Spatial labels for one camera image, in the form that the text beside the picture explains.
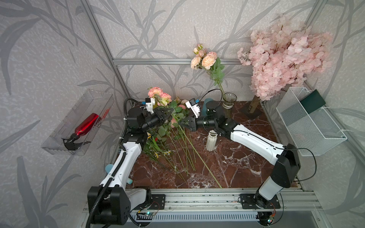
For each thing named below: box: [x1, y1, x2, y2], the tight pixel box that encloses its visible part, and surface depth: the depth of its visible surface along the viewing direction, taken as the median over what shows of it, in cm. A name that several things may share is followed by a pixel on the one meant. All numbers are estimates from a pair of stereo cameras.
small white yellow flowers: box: [153, 149, 176, 159], surface depth 90 cm
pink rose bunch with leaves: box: [168, 97, 197, 174], surface depth 93 cm
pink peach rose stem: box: [147, 86, 223, 189], surface depth 71 cm
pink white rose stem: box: [193, 43, 218, 61], surface depth 84 cm
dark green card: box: [299, 89, 327, 114], surface depth 72 cm
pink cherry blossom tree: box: [237, 14, 334, 114], surface depth 74 cm
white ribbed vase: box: [205, 129, 219, 152], surface depth 86 cm
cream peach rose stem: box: [190, 55, 225, 95], surface depth 80 cm
